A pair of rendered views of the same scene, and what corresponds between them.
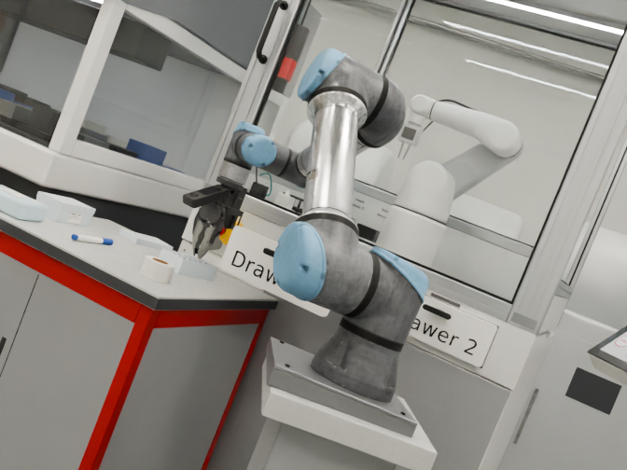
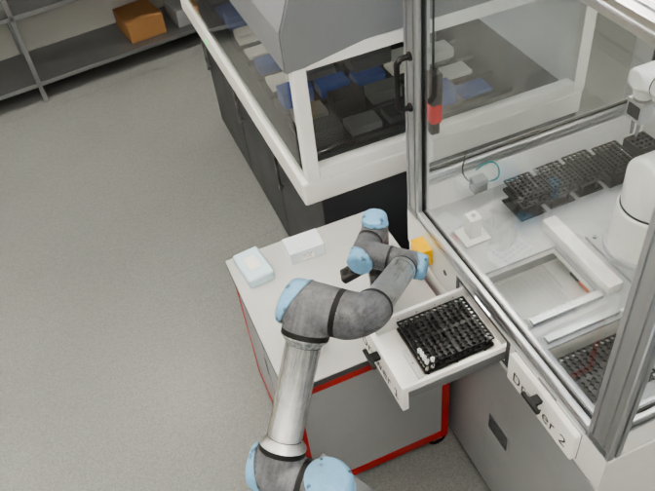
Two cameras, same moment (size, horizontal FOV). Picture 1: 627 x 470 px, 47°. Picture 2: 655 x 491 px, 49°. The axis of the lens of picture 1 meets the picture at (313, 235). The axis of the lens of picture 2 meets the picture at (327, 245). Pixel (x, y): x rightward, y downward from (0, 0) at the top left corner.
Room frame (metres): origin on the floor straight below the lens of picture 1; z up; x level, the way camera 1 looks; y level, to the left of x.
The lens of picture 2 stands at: (0.79, -0.84, 2.55)
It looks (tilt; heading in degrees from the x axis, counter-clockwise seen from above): 44 degrees down; 51
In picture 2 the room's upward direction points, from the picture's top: 8 degrees counter-clockwise
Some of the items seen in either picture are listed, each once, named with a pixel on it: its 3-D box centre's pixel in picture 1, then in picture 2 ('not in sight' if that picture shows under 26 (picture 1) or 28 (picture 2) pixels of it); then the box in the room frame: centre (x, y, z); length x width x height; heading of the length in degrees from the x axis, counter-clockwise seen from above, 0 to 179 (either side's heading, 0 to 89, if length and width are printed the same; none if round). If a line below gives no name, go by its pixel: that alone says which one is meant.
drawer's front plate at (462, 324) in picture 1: (435, 323); (541, 403); (1.83, -0.37, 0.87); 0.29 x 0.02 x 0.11; 68
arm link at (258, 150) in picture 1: (261, 152); (369, 254); (1.78, 0.19, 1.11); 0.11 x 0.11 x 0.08; 24
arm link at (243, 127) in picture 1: (244, 145); (374, 229); (1.86, 0.25, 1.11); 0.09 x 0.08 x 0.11; 24
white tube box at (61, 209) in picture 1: (64, 209); (303, 246); (1.88, 0.63, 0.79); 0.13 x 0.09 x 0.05; 157
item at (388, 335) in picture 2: not in sight; (446, 336); (1.85, -0.04, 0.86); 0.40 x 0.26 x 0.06; 158
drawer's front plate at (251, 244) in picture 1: (279, 269); (382, 360); (1.65, 0.04, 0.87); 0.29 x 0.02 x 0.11; 68
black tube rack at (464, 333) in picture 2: not in sight; (444, 336); (1.84, -0.03, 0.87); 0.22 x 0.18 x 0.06; 158
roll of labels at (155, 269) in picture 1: (157, 269); not in sight; (1.60, 0.29, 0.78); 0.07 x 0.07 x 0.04
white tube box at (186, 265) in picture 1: (188, 265); not in sight; (1.83, 0.27, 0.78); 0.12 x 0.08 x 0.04; 143
